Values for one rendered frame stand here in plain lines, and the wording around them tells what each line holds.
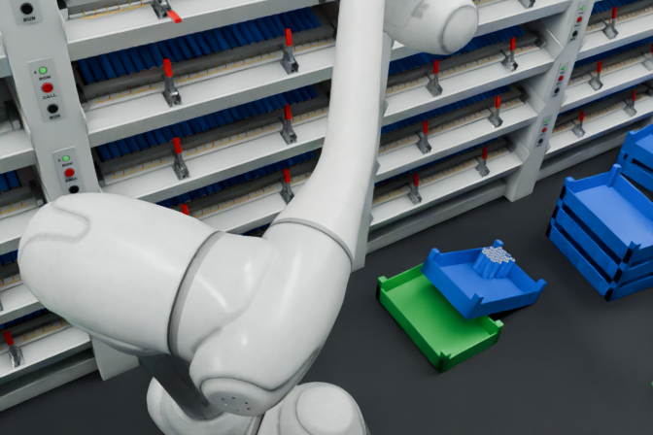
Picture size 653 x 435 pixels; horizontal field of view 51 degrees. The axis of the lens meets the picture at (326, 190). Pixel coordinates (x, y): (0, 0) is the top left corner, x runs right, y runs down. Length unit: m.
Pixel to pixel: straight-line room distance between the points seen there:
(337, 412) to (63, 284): 0.61
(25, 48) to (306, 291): 0.74
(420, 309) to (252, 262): 1.36
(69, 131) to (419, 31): 0.67
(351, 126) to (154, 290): 0.30
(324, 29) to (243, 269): 0.98
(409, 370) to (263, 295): 1.24
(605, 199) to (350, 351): 0.93
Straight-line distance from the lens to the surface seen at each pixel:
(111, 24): 1.27
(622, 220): 2.19
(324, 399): 1.18
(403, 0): 0.99
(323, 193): 0.72
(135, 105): 1.38
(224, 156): 1.54
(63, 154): 1.35
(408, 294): 2.00
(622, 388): 1.99
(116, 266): 0.66
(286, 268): 0.65
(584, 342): 2.04
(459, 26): 0.98
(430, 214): 2.19
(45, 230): 0.72
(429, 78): 1.81
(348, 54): 0.81
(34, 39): 1.23
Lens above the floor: 1.51
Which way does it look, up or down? 41 degrees down
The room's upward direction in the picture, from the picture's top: 4 degrees clockwise
